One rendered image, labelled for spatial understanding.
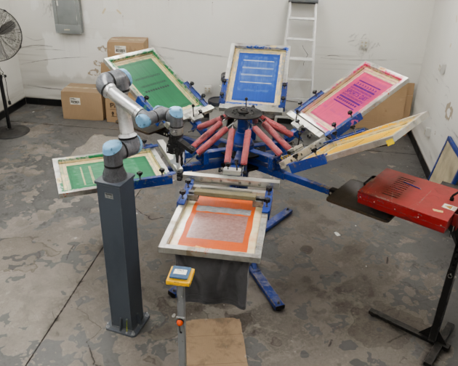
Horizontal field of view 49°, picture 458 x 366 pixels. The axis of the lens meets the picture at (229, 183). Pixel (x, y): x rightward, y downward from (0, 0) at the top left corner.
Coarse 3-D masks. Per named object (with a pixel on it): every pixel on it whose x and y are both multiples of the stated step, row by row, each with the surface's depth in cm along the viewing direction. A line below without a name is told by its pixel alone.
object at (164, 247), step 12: (252, 192) 345; (264, 192) 345; (180, 216) 320; (264, 216) 317; (168, 228) 302; (264, 228) 305; (168, 240) 292; (168, 252) 286; (180, 252) 284; (192, 252) 283; (204, 252) 282; (216, 252) 282; (228, 252) 282; (240, 252) 282
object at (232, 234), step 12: (228, 204) 336; (240, 204) 337; (228, 216) 322; (240, 216) 323; (252, 216) 323; (228, 228) 310; (240, 228) 311; (216, 240) 298; (228, 240) 298; (240, 240) 299
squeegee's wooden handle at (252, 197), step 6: (198, 192) 329; (204, 192) 328; (210, 192) 328; (216, 192) 328; (222, 192) 329; (228, 192) 329; (234, 192) 330; (240, 192) 331; (234, 198) 326; (240, 198) 326; (246, 198) 325; (252, 198) 325
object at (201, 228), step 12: (204, 204) 336; (216, 204) 336; (192, 216) 321; (204, 216) 322; (216, 216) 322; (192, 228) 309; (204, 228) 310; (216, 228) 310; (180, 240) 297; (192, 240) 298; (204, 240) 298
